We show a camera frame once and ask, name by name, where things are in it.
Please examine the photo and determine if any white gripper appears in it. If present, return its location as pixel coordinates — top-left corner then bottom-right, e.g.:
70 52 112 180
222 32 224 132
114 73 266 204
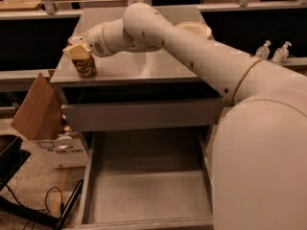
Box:
63 23 112 59

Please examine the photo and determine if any orange soda can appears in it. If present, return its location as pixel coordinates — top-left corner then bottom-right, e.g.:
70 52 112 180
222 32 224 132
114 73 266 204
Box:
68 36 96 77

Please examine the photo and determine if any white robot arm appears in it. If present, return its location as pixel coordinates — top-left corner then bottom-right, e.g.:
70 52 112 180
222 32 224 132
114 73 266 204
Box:
63 3 307 230

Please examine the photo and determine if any closed grey top drawer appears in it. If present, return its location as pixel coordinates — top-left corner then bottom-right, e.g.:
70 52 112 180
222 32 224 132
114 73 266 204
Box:
62 99 226 131

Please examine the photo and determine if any open grey middle drawer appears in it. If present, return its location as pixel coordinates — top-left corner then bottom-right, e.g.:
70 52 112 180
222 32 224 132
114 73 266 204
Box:
66 128 214 230

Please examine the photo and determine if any open cardboard box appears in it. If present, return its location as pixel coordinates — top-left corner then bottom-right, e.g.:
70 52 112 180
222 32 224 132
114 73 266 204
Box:
11 73 87 169

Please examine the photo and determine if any black bin at left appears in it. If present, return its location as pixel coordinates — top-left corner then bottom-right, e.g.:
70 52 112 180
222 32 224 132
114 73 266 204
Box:
0 134 31 191

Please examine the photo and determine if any black metal stand leg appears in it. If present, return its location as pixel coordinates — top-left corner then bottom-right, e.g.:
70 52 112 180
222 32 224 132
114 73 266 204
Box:
0 179 83 230

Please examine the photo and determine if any left hand sanitizer bottle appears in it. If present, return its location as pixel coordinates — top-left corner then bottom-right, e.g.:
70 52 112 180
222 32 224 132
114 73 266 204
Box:
255 40 271 59

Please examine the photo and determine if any hand sanitizer bottle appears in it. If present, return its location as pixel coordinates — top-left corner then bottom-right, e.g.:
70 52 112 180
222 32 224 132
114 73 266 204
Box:
255 40 271 59
272 41 292 64

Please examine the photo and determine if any right hand sanitizer bottle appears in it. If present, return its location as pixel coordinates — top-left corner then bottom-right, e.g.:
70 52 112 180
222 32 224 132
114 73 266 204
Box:
272 41 292 64

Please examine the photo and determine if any black cable on floor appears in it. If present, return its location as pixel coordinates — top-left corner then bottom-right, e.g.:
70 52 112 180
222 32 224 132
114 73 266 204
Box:
4 185 66 230

